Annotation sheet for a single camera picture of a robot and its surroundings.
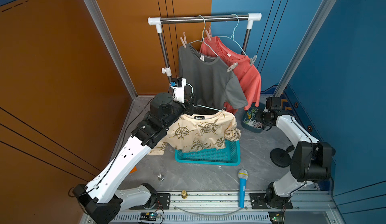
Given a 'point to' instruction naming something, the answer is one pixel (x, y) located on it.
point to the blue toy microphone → (243, 176)
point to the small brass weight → (184, 194)
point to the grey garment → (210, 82)
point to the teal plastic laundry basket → (230, 155)
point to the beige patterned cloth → (197, 131)
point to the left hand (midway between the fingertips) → (195, 92)
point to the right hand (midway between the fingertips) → (258, 116)
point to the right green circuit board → (277, 217)
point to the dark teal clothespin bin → (249, 121)
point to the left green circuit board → (150, 216)
